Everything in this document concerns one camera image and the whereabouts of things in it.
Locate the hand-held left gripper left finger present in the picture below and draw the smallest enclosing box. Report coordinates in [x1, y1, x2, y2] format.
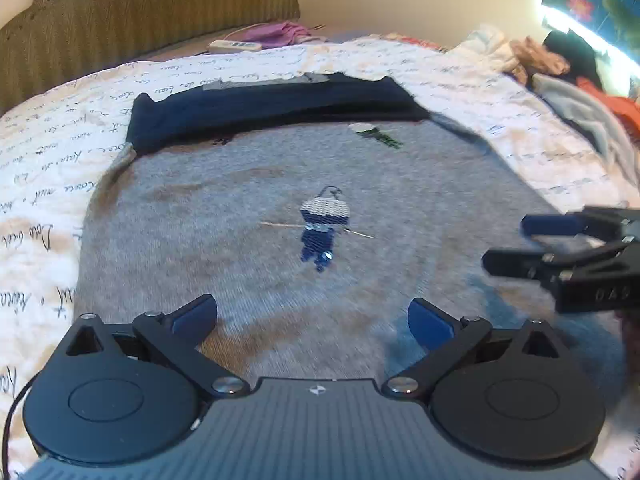
[59, 294, 251, 401]

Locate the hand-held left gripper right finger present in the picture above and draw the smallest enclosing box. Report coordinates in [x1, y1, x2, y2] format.
[381, 297, 576, 403]

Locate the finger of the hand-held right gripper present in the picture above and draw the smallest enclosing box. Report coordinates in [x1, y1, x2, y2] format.
[520, 206, 640, 243]
[481, 247, 576, 291]

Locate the grey and navy sweater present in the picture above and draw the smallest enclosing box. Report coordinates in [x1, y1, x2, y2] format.
[75, 72, 626, 411]

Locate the pale blue garment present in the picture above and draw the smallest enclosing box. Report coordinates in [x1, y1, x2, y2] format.
[531, 73, 627, 172]

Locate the orange garment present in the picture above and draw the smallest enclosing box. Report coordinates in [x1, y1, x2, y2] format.
[575, 76, 640, 130]

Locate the tan garment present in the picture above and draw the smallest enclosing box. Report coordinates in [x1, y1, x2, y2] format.
[509, 36, 572, 85]

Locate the black garment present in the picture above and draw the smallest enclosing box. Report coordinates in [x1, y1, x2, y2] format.
[542, 30, 610, 92]

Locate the white script printed blanket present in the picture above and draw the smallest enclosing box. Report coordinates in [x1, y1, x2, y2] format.
[0, 35, 640, 480]

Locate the red patterned cloth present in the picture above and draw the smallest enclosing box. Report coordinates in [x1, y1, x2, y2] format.
[384, 31, 447, 52]

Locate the white remote control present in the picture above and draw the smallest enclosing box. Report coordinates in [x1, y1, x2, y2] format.
[207, 39, 264, 54]

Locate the purple cloth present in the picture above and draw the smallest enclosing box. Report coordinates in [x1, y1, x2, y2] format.
[251, 21, 314, 47]

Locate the olive striped headboard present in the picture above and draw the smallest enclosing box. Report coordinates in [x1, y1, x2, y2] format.
[0, 0, 302, 117]

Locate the black cable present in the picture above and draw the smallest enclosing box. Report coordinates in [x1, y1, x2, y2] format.
[0, 372, 38, 476]

